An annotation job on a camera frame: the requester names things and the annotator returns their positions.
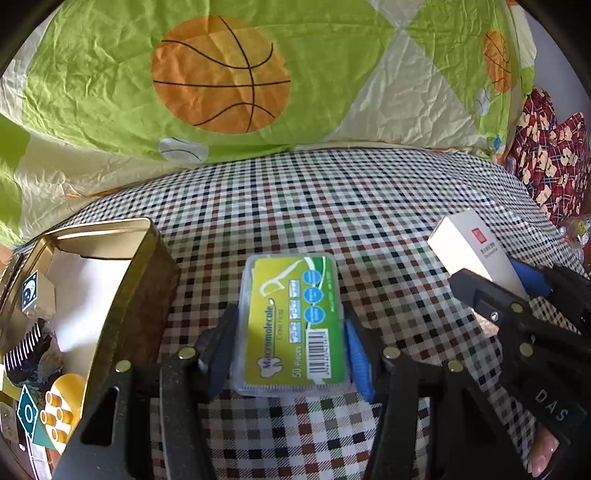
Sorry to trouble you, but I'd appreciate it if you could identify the white paper liner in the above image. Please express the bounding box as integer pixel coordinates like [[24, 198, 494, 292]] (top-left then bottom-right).
[[44, 247, 134, 379]]

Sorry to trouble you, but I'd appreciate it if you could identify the white box with red label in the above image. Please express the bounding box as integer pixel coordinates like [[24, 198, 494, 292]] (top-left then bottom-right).
[[427, 208, 529, 301]]

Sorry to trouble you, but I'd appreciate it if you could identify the yellow curved toy block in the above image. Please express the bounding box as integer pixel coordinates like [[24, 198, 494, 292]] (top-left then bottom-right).
[[39, 373, 88, 450]]

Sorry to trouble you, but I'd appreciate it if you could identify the blue toy block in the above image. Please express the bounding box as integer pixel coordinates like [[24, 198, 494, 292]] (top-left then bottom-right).
[[14, 385, 54, 448]]

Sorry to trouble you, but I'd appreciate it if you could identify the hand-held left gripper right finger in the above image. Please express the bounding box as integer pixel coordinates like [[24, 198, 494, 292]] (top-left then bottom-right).
[[342, 302, 527, 480]]

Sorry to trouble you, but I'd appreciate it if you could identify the basketball printed sheet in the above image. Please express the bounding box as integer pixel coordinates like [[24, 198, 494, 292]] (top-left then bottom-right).
[[0, 0, 536, 250]]

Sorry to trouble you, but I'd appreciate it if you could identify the checkered tablecloth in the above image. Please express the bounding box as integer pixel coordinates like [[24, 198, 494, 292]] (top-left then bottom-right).
[[51, 148, 591, 480]]

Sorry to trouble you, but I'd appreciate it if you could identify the clear plastic bag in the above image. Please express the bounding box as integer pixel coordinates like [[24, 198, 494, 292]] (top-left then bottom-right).
[[551, 215, 591, 268]]

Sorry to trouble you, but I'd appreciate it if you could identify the white toy block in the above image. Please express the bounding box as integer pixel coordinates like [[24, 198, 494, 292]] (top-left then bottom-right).
[[18, 271, 57, 319]]

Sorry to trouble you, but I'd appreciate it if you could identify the red plaid bear cloth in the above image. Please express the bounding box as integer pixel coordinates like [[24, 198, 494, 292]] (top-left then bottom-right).
[[496, 88, 591, 227]]

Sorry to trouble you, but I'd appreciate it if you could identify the gold tin box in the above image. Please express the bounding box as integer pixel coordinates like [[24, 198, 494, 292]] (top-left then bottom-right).
[[0, 217, 182, 480]]

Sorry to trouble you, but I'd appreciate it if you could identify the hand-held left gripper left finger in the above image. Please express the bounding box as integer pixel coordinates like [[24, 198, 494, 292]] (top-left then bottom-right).
[[53, 302, 241, 480]]

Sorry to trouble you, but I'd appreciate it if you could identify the person's right hand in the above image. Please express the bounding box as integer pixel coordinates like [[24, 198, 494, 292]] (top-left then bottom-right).
[[526, 427, 561, 478]]

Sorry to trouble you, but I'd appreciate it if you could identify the green dental floss box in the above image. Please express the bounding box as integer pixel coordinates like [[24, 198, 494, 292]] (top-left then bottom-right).
[[231, 251, 352, 397]]

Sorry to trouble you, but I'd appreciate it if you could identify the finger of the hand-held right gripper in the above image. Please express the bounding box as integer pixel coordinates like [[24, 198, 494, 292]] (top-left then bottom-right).
[[510, 258, 591, 333], [450, 269, 536, 333]]

